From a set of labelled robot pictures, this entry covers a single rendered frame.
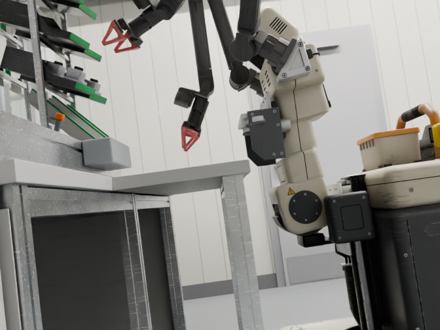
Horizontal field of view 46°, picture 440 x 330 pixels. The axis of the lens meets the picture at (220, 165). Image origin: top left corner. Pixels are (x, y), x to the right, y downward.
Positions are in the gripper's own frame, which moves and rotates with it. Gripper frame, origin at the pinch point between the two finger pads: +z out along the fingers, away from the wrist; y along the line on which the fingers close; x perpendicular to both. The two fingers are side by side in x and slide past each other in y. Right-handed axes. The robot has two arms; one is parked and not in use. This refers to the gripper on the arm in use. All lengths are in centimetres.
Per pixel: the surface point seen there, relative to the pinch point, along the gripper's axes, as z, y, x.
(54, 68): 19.4, 1.6, -4.5
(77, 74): 13.4, 3.1, 2.6
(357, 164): -65, -304, 76
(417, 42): -169, -326, 14
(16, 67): 28.7, 5.8, -10.3
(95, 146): 6, 43, 38
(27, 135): 6, 72, 38
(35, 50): 19.4, 8.4, -9.6
